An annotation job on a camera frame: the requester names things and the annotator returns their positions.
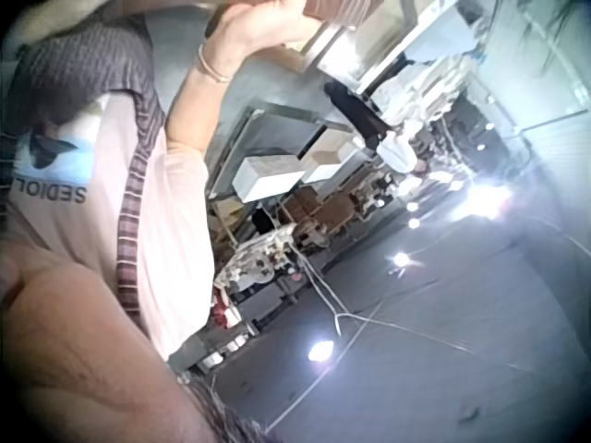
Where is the person's right hand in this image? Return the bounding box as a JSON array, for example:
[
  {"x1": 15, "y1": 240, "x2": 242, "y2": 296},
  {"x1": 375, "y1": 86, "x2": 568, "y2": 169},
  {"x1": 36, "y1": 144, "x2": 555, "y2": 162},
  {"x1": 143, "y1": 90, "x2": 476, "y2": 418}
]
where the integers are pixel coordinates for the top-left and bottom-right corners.
[{"x1": 202, "y1": 0, "x2": 320, "y2": 70}]

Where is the brown cardboard box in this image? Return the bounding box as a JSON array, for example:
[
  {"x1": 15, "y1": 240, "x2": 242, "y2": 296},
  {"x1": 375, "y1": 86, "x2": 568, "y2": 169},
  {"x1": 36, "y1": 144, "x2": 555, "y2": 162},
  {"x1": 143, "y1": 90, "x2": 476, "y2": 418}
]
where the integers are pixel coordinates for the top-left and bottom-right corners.
[{"x1": 302, "y1": 0, "x2": 385, "y2": 32}]

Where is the shelf with white goods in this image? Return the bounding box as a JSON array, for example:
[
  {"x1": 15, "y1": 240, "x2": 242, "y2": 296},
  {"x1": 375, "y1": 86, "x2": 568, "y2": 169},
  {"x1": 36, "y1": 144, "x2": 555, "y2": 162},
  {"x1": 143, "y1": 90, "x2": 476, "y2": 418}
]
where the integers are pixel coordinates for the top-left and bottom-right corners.
[{"x1": 367, "y1": 43, "x2": 470, "y2": 128}]

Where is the small white box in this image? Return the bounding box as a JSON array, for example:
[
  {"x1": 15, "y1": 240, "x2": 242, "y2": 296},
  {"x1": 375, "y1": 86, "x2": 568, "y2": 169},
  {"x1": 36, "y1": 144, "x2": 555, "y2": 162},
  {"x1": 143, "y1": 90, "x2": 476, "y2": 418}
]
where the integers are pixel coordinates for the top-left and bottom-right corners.
[{"x1": 302, "y1": 150, "x2": 357, "y2": 185}]

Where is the large white box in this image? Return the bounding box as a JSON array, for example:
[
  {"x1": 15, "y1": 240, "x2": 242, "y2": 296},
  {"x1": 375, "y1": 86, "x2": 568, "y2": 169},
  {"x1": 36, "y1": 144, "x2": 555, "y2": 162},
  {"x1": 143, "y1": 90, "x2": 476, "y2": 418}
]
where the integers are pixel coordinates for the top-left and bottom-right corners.
[{"x1": 231, "y1": 154, "x2": 309, "y2": 205}]

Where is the heap of brown cartons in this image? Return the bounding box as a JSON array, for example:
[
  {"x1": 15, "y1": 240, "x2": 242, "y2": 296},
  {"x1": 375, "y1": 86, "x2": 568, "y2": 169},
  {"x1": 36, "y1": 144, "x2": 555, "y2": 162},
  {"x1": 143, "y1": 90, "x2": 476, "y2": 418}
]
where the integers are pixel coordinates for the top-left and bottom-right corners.
[{"x1": 279, "y1": 186, "x2": 376, "y2": 244}]

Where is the table with floral cloth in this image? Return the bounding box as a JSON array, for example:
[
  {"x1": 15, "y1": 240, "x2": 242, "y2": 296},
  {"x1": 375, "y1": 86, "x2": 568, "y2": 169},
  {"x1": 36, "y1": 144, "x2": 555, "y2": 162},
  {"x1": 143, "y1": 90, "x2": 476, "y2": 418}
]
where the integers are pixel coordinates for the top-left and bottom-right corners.
[{"x1": 213, "y1": 223, "x2": 308, "y2": 301}]

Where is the red packet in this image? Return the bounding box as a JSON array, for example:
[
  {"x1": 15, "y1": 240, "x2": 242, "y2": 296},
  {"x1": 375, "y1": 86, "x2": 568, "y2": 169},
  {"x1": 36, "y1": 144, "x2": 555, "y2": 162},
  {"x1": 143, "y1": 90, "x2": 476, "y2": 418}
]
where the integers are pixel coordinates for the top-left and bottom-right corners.
[{"x1": 211, "y1": 284, "x2": 243, "y2": 329}]

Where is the gold bracelet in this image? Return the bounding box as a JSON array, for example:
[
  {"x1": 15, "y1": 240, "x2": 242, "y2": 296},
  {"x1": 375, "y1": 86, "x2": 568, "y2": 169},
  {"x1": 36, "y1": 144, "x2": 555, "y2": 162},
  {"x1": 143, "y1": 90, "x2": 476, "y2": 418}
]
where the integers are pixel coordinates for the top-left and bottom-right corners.
[{"x1": 192, "y1": 42, "x2": 234, "y2": 85}]

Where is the metal frame table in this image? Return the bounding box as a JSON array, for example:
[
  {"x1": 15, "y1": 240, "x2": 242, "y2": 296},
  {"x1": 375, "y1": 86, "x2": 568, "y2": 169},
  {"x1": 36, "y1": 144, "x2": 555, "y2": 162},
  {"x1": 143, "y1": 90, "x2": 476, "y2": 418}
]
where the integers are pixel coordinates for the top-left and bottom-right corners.
[{"x1": 206, "y1": 103, "x2": 376, "y2": 218}]

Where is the white floor cable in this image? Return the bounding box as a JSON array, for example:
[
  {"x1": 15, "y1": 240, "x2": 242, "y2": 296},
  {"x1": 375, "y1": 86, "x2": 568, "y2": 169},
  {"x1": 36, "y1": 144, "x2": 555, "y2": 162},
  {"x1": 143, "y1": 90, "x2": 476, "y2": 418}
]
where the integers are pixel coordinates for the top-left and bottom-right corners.
[{"x1": 295, "y1": 246, "x2": 384, "y2": 341}]

